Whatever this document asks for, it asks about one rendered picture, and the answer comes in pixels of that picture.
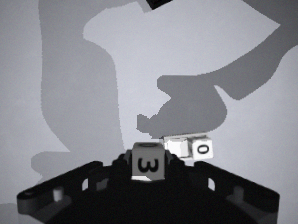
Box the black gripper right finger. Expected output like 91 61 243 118
164 149 280 224

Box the white rectangular tray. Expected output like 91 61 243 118
163 131 209 161

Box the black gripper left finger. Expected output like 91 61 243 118
16 149 132 224

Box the white cube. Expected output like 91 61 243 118
187 136 213 160
132 142 165 181

